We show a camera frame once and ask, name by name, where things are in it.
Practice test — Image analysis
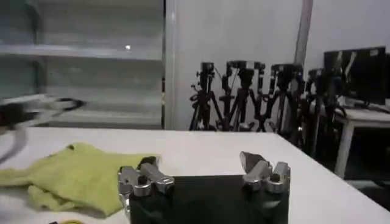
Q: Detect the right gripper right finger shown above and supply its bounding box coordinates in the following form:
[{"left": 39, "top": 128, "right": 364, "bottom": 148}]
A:
[{"left": 239, "top": 150, "right": 291, "bottom": 194}]

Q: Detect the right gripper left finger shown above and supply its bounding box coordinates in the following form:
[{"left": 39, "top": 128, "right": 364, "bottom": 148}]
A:
[{"left": 117, "top": 156, "right": 176, "bottom": 215}]

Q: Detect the lime green t-shirt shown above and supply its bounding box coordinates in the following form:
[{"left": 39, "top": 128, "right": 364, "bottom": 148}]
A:
[{"left": 0, "top": 142, "right": 161, "bottom": 219}]

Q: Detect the white side table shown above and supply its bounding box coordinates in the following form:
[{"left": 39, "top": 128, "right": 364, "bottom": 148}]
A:
[{"left": 333, "top": 102, "right": 390, "bottom": 180}]

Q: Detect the white metal shelf rack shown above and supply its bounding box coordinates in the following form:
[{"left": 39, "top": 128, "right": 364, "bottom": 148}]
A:
[{"left": 0, "top": 0, "right": 166, "bottom": 130}]

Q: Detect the black monitor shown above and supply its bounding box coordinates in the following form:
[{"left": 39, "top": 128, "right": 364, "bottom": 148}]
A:
[{"left": 323, "top": 46, "right": 388, "bottom": 107}]

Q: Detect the black camera tripod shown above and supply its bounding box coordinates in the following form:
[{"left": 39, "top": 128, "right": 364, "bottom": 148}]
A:
[
  {"left": 188, "top": 61, "right": 227, "bottom": 132},
  {"left": 261, "top": 63, "right": 306, "bottom": 138},
  {"left": 218, "top": 60, "right": 266, "bottom": 133},
  {"left": 300, "top": 68, "right": 339, "bottom": 159}
]

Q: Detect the grey wall column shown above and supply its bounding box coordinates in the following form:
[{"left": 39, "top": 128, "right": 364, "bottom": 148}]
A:
[{"left": 293, "top": 0, "right": 314, "bottom": 66}]

